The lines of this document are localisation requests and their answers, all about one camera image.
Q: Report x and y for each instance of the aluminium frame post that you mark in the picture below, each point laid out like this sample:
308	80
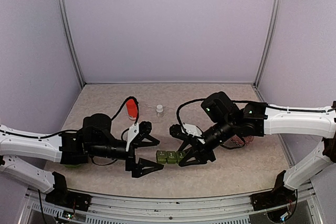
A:
70	43
268	42

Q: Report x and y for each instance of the right aluminium frame post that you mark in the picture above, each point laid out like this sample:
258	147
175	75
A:
268	42

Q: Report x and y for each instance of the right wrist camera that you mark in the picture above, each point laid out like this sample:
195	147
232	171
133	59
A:
186	132

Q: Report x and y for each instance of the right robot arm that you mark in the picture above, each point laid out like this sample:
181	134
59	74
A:
260	119

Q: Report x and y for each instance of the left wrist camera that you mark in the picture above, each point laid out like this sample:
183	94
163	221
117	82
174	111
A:
134	130

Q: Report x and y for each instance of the green plate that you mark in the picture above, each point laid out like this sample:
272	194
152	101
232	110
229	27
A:
72	166

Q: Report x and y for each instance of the small clear white-capped bottle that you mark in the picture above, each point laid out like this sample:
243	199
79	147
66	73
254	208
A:
159	110

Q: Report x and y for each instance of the red pill bottle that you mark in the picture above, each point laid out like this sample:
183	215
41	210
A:
132	109

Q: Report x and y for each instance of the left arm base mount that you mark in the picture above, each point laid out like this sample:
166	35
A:
69	199

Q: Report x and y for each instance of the left aluminium frame post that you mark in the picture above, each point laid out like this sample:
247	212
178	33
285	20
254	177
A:
70	43

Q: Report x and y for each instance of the green weekly pill organizer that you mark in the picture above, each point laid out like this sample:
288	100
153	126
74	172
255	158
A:
169	157

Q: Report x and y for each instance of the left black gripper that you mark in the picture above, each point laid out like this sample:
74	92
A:
130	166

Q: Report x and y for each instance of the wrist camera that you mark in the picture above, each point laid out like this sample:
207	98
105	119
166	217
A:
134	130
186	132

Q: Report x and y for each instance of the red patterned oval tin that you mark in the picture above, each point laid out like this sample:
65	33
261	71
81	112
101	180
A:
241	141

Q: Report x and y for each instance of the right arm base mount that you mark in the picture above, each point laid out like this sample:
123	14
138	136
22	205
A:
270	199

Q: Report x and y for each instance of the front aluminium rail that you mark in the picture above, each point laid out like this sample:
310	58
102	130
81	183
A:
122	209

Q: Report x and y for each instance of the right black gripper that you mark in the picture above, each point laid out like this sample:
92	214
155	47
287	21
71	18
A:
202	155

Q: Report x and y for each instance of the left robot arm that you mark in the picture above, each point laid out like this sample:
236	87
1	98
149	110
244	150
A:
73	147

